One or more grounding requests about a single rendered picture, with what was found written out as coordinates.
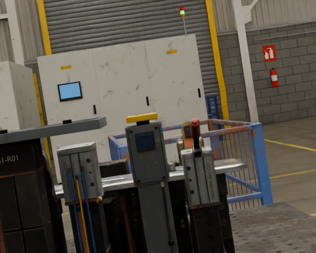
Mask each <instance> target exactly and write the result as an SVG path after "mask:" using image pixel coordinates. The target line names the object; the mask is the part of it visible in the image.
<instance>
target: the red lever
mask: <svg viewBox="0 0 316 253"><path fill-rule="evenodd" d="M190 128H191V136H192V137H193V141H194V145H192V153H193V155H194V158H195V157H201V156H202V148H201V146H200V144H199V137H200V135H201V132H200V121H199V120H198V119H197V118H193V119H191V120H190Z"/></svg>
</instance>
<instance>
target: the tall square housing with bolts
mask: <svg viewBox="0 0 316 253"><path fill-rule="evenodd" d="M57 156H58V162H59V168H60V174H61V180H62V186H63V192H64V198H65V206H67V205H68V206H69V212H70V218H71V225H72V231H73V237H74V243H75V249H76V253H113V251H112V245H111V243H109V239H108V232H107V226H106V220H105V214H104V208H103V202H102V200H101V203H96V199H97V198H98V196H99V195H101V191H103V187H102V181H101V175H100V169H99V162H98V156H97V150H96V142H88V143H82V144H75V145H69V146H63V147H61V148H60V149H58V150H57Z"/></svg>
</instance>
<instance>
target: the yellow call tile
mask: <svg viewBox="0 0 316 253"><path fill-rule="evenodd" d="M157 118H158V115H157V112H151V113H144V114H138V115H132V116H128V117H126V123H133V122H136V125H137V126H138V125H145V124H150V122H149V120H152V119H157Z"/></svg>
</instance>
